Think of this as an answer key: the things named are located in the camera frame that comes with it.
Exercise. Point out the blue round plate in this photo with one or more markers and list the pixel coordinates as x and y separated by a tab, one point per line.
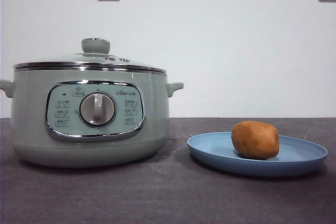
212	150

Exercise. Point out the grey steamer control dial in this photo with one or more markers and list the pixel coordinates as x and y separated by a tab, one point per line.
97	109

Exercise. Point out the pale green electric steamer pot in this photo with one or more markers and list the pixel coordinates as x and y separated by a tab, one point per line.
29	119

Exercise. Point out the brown potato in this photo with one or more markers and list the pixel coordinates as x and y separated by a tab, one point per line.
256	140

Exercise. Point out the glass lid with green knob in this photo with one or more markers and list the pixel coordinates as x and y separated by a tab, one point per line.
95	46

